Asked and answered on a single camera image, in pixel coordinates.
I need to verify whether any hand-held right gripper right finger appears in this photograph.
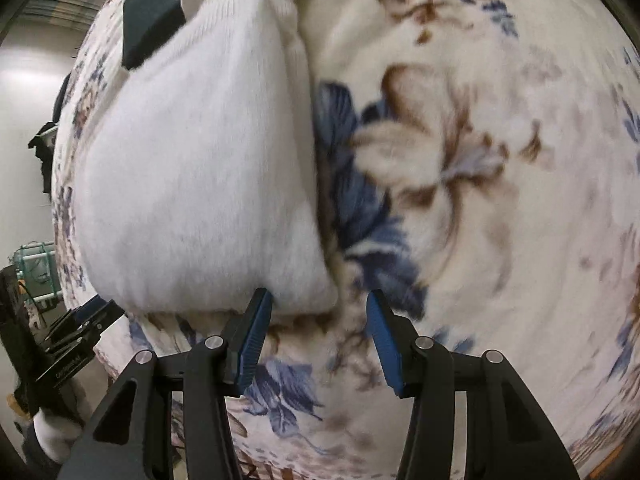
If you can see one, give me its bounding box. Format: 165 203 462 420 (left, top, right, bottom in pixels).
366 289 581 480

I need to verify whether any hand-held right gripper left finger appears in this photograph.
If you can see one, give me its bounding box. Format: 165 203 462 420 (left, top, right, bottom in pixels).
60 287 275 480

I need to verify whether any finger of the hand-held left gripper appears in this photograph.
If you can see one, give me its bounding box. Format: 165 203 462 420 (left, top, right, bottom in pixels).
74 295 110 323
47 304 126 357

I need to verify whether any white knit sweater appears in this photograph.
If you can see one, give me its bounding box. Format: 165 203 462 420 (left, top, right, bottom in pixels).
75 0 340 320

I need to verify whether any black clothes pile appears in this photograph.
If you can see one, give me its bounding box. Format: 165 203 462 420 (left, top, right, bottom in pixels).
29 120 60 202

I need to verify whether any floral bed blanket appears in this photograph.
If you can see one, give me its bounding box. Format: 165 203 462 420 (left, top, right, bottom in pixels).
50 0 640 480

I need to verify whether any black folded garment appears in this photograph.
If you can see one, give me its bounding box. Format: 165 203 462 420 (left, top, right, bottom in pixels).
121 0 281 72

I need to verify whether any teal wire rack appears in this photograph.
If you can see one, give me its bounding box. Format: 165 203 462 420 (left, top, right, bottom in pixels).
12 241 57 307

